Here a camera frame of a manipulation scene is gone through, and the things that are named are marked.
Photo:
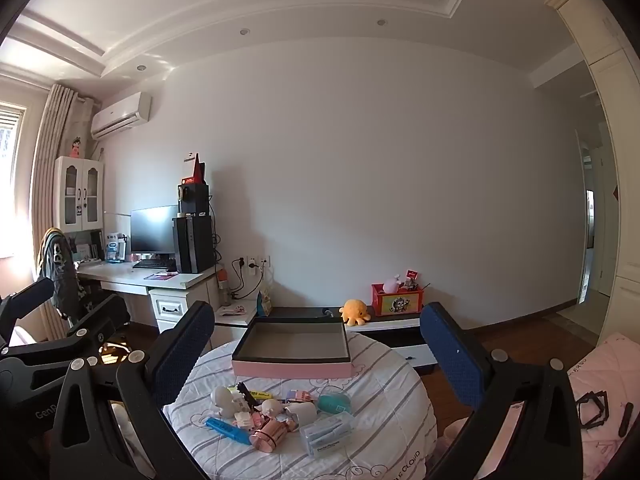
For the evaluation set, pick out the clear plastic box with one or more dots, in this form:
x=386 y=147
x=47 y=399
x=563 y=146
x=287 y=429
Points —
x=327 y=435

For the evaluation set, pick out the white robot figurine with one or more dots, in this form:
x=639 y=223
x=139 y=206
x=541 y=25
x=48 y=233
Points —
x=222 y=400

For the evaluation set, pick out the dark printed jacket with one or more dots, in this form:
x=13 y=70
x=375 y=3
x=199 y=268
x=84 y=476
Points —
x=62 y=265

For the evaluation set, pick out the white desk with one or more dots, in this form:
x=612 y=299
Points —
x=125 y=276

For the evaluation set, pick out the white side cabinet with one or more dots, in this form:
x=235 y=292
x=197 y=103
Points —
x=227 y=330

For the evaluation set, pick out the black hair clip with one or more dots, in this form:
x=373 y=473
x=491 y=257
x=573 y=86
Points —
x=245 y=392

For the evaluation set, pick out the bottle with orange cap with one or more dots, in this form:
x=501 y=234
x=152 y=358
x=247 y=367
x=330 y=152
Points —
x=224 y=287

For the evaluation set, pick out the white striped tablecloth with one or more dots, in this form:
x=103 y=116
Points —
x=370 y=410

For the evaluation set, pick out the black keyboard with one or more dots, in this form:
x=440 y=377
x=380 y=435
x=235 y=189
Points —
x=152 y=263

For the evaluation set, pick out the black folding frame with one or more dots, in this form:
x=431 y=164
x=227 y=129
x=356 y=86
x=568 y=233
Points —
x=580 y=410

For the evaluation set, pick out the red triangular sign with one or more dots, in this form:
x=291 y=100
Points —
x=199 y=170

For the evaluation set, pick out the red printed storage box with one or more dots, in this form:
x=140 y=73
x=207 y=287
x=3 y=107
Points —
x=397 y=302

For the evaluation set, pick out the white and pink brick toy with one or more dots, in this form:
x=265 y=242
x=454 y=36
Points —
x=246 y=420

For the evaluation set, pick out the window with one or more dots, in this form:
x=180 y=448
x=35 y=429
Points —
x=10 y=180

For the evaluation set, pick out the white glass-door cabinet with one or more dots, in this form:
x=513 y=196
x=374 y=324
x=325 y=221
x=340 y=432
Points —
x=77 y=195

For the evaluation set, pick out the bald baby doll figurine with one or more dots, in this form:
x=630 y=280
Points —
x=272 y=407

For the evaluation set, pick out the rose gold cup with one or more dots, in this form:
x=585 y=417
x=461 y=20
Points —
x=267 y=437

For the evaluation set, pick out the black computer tower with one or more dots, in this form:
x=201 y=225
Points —
x=192 y=245

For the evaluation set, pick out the pink pencil case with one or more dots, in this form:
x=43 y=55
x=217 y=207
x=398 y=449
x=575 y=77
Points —
x=232 y=310

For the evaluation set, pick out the blue snack bag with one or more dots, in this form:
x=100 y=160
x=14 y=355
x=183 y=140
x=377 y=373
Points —
x=264 y=304

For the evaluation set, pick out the row of books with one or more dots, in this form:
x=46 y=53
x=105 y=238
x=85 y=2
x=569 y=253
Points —
x=87 y=251

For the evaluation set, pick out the pink desk pad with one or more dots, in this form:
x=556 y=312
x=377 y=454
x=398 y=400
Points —
x=161 y=275

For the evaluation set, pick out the white wall socket panel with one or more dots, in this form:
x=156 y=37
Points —
x=259 y=261

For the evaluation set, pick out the blue and white box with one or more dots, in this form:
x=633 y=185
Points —
x=115 y=249

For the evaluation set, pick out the black computer monitor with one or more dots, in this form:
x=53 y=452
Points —
x=154 y=230

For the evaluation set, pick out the pink bedding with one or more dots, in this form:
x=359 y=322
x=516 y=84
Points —
x=605 y=375

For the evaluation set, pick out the black office chair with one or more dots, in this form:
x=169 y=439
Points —
x=92 y=295

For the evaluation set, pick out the cream wardrobe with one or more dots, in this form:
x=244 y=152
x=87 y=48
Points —
x=622 y=110

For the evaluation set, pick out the black speaker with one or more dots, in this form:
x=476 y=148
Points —
x=194 y=199

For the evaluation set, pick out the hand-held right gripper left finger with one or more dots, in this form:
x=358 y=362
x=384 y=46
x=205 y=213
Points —
x=185 y=355

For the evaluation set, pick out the yellow highlighter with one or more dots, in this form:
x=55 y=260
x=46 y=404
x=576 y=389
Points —
x=261 y=394

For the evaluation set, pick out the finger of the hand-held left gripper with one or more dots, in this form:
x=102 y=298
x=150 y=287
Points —
x=30 y=296
x=102 y=320

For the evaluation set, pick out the white door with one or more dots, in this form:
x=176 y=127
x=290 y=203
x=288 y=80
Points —
x=582 y=220

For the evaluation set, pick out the low black-top cabinet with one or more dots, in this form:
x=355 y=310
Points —
x=390 y=325

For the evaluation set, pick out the pink storage box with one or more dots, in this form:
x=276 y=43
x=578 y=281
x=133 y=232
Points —
x=292 y=342

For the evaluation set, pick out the small red card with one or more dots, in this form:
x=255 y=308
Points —
x=412 y=274

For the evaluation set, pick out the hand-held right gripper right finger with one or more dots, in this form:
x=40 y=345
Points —
x=450 y=360

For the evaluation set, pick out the beige curtain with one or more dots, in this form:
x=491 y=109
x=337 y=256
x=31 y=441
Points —
x=52 y=160

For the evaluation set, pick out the small orange doll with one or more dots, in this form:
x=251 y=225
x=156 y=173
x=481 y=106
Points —
x=77 y=147

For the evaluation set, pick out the orange octopus plush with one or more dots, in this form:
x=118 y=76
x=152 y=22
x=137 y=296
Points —
x=355 y=311

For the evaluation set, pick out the black stick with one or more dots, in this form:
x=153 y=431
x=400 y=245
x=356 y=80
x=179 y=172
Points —
x=624 y=420

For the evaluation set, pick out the white air conditioner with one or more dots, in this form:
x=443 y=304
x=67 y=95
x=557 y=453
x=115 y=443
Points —
x=120 y=115

